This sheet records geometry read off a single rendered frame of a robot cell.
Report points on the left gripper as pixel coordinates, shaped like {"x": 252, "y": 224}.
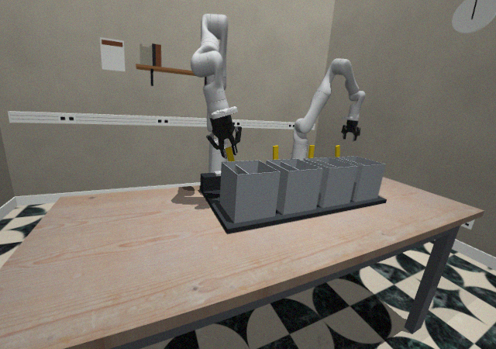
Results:
{"x": 351, "y": 127}

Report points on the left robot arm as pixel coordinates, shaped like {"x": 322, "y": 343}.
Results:
{"x": 320, "y": 98}

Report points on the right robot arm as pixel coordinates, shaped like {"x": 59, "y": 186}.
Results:
{"x": 207, "y": 61}

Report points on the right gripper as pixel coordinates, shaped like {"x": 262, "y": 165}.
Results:
{"x": 223, "y": 129}

